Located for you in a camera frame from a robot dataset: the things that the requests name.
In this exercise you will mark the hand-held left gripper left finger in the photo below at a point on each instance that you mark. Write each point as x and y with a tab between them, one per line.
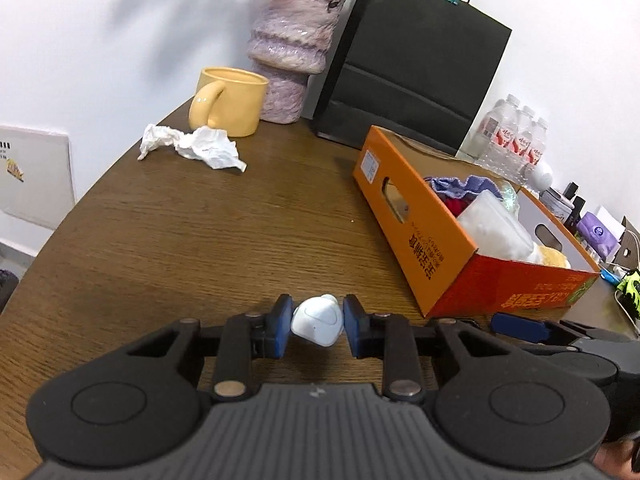
282	329

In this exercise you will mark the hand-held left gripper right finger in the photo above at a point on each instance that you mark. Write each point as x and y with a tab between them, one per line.
355	329

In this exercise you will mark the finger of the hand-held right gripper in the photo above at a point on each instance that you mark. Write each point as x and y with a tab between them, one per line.
520	326

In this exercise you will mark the white earbud case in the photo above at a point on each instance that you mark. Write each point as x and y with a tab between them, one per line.
317	322

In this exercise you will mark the white and yellow plush toy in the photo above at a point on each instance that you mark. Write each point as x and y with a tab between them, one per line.
552	257

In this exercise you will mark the translucent plastic container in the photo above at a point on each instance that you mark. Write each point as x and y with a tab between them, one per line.
500	232

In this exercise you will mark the orange cardboard box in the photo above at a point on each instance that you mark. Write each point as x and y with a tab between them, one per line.
425	240

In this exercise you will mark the iridescent plastic wrap ball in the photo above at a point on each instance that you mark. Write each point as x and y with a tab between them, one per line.
509	197

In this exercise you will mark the purple cloth pouch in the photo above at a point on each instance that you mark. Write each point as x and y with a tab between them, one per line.
450	185

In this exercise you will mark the green and black object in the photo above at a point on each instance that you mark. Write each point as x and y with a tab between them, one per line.
630	287

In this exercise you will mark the purple packet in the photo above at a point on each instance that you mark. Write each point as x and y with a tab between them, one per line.
597	237

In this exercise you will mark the black bottle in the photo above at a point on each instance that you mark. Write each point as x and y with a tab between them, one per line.
575	200

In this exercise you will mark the clear water bottle red label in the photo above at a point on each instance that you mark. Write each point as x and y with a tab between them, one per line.
537	147
495	127
521	140

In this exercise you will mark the crumpled white tissue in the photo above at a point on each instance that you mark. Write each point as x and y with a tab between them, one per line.
210	147

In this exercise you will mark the yellow mug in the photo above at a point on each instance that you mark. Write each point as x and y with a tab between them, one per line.
235	105

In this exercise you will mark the black paper bag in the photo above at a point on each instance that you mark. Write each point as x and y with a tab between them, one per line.
410	60

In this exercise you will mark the purple ceramic vase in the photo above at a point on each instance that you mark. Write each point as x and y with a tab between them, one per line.
290	45

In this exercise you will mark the white panel with sticker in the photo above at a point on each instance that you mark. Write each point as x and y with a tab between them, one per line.
35	175

